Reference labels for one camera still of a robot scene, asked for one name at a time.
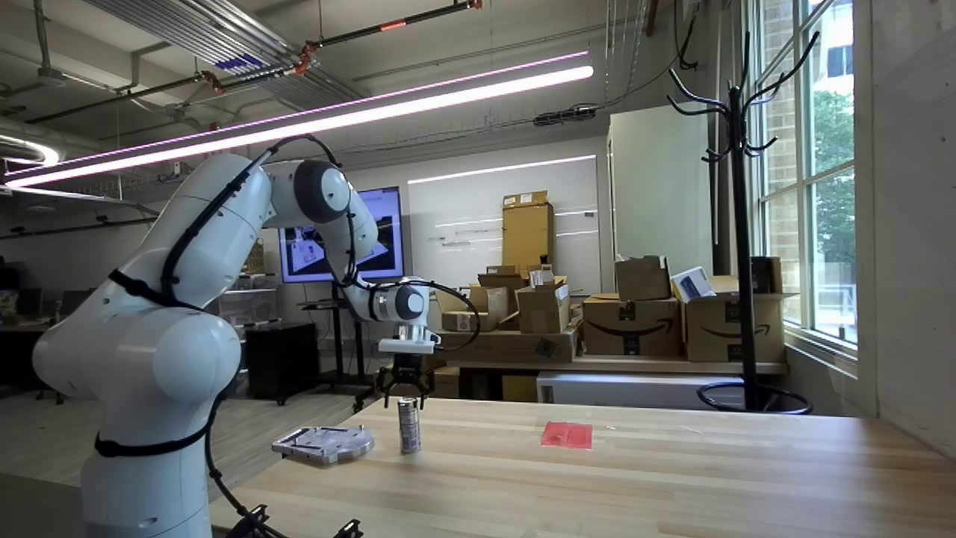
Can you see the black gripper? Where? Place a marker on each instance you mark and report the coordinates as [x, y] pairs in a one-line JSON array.
[[408, 366]]

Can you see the silver and blue drink can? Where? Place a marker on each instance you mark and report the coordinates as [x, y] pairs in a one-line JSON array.
[[411, 427]]

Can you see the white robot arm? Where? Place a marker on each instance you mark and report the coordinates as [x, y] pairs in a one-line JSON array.
[[181, 348]]

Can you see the black rolling TV stand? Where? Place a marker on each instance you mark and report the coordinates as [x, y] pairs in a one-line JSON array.
[[340, 338]]

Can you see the long flat cardboard box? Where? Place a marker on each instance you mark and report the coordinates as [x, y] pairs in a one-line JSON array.
[[510, 348]]

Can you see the black low cabinet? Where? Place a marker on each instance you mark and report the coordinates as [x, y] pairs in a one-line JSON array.
[[283, 360]]

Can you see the large TV screen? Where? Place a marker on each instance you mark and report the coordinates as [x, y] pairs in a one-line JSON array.
[[385, 233]]

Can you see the narrow upright cardboard box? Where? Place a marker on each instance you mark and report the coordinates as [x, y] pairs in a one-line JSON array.
[[541, 306]]

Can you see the red packet in clear plastic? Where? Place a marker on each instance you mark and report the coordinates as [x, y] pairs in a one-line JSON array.
[[565, 433]]

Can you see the tall upright cardboard box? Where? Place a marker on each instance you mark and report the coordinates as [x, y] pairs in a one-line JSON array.
[[526, 233]]

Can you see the dark-framed desk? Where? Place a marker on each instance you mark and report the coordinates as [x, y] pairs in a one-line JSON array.
[[616, 366]]

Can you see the long white box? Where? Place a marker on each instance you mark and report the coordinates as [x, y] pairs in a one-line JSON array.
[[637, 390]]

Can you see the cardboard box with smile logo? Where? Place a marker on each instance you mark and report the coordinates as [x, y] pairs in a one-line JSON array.
[[721, 327], [631, 327]]

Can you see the plain medium cardboard box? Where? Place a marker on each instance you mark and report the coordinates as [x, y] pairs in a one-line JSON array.
[[644, 278]]

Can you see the long ceiling light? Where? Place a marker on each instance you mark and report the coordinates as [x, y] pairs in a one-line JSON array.
[[317, 121]]

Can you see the black coat rack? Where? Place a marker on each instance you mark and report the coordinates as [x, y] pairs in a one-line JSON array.
[[743, 220]]

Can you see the open-sided cardboard box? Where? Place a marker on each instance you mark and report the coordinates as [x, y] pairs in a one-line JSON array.
[[767, 274]]

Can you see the large paned window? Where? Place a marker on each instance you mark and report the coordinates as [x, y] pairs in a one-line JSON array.
[[812, 169]]

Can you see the wall whiteboard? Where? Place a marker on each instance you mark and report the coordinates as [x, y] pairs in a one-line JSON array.
[[468, 220]]

